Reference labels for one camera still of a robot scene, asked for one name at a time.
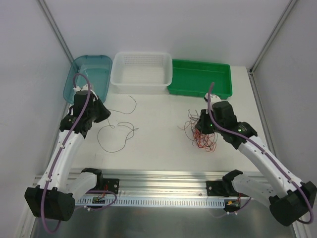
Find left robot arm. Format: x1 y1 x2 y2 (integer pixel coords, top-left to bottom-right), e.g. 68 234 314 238
24 90 111 221

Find orange and purple wires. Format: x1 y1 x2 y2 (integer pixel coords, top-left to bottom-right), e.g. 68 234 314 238
177 109 220 152

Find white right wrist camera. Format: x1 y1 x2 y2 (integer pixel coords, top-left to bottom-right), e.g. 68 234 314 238
204 93 222 103

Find white perforated plastic basket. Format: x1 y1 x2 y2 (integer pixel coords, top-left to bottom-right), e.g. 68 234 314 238
110 52 173 94

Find aluminium mounting rail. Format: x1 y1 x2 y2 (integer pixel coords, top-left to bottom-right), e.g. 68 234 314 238
34 168 283 199

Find green plastic tray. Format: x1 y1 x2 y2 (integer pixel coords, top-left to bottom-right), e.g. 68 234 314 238
168 59 233 100

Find translucent blue plastic bin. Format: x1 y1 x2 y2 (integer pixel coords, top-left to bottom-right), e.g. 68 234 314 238
62 55 112 105

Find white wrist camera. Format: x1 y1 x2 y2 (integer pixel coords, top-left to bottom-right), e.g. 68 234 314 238
73 84 94 93
204 93 222 103

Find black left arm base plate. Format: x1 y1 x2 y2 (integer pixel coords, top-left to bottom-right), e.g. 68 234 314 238
101 178 120 194

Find slotted white cable duct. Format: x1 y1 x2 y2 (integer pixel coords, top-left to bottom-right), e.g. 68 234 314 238
76 196 225 209

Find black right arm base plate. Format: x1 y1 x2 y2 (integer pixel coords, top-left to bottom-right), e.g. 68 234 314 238
206 180 227 197

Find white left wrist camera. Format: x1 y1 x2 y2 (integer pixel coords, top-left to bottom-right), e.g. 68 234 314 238
73 84 94 93

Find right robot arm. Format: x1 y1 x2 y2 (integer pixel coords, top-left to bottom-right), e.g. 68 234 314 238
195 101 317 226

